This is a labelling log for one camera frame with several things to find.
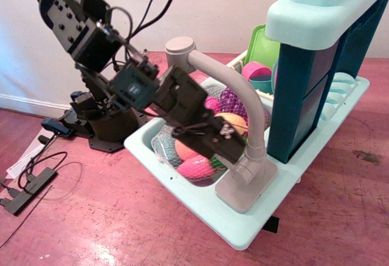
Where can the cream dish rack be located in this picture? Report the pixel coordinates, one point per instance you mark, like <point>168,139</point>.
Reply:
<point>237,64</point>

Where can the white paper sheet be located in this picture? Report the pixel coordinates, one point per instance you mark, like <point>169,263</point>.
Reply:
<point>32,150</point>

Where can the mesh bag of toy food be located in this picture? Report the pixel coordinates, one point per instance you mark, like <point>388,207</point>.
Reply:
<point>195,167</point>

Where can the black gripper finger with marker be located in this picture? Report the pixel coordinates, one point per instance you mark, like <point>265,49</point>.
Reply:
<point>217,137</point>

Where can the pink toy cup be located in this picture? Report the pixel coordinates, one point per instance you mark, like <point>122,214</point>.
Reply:
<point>256,71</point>

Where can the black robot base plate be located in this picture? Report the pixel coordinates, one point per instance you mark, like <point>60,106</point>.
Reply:
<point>106,133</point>

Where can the blue cable connector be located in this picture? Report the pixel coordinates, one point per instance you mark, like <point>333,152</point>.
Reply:
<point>50,124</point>

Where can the black usb hub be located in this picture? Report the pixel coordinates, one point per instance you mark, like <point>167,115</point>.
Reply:
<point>20,199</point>

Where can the black tape piece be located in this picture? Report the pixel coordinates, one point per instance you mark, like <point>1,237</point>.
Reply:
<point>272,224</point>

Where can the mint toy sink counter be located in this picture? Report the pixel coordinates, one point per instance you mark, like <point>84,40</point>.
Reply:
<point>239,230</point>

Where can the teal toy cup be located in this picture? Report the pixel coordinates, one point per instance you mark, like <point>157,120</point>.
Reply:
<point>262,83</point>

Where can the green plastic cutting board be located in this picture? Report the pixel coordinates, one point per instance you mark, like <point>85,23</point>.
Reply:
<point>261,48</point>

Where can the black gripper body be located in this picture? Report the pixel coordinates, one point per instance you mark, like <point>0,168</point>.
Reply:
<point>180,101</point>

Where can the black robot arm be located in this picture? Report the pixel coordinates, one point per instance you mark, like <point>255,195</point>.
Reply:
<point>122,83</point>

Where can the grey toy faucet with lever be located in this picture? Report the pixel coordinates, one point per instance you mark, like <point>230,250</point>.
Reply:
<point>248,178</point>

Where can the teal and mint toy shelf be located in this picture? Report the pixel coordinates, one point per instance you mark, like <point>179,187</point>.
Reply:
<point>317,39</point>

